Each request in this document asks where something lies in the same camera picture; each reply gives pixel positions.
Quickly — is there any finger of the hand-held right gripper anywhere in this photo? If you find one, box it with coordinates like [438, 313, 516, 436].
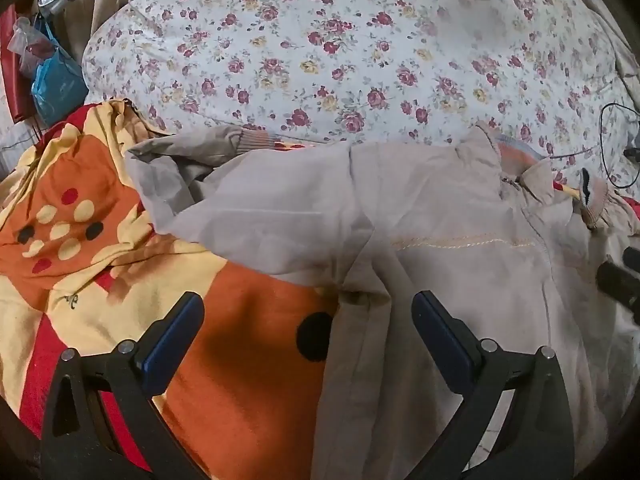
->
[596, 247, 640, 323]

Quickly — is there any beige jacket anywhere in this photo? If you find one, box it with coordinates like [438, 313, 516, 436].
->
[125, 122, 640, 480]

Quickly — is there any black cable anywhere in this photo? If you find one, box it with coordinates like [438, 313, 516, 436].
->
[547, 102, 640, 191]

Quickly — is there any floral quilt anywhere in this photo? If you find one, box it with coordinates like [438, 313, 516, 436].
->
[81, 0, 640, 196]

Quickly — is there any orange yellow printed bedsheet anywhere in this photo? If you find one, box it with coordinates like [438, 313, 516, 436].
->
[0, 99, 640, 480]

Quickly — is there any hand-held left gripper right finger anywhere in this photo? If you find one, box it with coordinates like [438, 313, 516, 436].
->
[411, 290, 583, 480]

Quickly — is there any red flat board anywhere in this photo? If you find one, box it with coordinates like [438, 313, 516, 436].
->
[0, 5, 36, 123]

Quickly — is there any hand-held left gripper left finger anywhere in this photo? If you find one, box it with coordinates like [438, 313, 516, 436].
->
[40, 291, 211, 480]

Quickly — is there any blue plastic bag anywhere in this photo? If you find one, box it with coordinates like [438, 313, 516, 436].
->
[31, 45, 90, 128]

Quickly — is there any clear plastic bag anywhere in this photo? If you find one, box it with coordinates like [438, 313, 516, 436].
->
[9, 16, 56, 73]

